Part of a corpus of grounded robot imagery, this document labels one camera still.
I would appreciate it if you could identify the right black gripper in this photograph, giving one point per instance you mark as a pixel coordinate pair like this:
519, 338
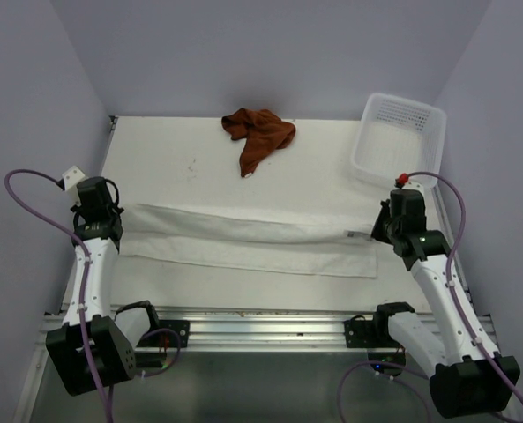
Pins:
377, 232

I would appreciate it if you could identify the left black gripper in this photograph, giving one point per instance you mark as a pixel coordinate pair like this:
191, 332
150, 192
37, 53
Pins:
77, 209

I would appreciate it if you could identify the white towel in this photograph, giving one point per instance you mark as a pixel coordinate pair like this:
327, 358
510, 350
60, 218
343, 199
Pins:
317, 248

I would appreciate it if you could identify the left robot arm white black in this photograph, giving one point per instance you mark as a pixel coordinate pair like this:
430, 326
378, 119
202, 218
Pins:
112, 337

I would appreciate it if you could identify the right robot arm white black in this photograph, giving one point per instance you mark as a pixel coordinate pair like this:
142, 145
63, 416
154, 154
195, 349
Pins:
466, 372

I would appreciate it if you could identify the white plastic basket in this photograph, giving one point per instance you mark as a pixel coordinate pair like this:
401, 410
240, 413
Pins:
397, 136

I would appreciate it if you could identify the brown towel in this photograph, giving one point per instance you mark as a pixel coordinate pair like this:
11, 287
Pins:
264, 133

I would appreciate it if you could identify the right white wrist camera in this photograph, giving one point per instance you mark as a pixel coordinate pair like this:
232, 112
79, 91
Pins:
404, 181

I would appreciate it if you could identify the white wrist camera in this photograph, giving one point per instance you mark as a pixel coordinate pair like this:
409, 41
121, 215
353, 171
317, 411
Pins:
71, 178
404, 181

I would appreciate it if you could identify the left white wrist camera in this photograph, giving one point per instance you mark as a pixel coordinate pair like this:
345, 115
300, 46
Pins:
71, 178

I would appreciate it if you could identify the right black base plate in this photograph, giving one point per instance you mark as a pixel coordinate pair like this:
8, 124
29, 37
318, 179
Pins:
362, 333

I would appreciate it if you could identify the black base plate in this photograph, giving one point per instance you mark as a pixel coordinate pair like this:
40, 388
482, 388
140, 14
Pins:
362, 333
176, 334

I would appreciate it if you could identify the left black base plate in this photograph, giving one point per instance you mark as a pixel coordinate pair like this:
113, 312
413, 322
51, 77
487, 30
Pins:
176, 334

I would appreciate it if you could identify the aluminium mounting rail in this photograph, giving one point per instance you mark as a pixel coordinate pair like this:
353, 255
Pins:
261, 331

